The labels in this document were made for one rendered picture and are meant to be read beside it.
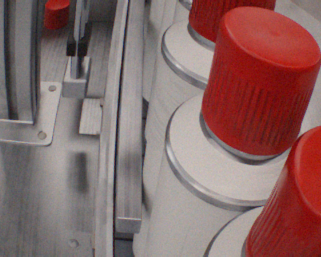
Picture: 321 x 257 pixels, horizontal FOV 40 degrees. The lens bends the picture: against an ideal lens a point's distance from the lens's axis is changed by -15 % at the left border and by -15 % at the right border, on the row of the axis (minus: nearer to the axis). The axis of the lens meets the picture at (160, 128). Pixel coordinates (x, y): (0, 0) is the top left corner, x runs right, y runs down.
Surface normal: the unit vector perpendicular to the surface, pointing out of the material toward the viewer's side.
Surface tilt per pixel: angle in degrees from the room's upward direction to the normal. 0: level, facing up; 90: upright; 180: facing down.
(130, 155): 0
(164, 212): 90
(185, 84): 90
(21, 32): 90
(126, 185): 0
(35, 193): 0
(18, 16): 90
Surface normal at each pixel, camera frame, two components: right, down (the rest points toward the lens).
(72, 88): 0.02, 0.70
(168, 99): -0.83, 0.32
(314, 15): 0.12, -0.70
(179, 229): -0.68, 0.46
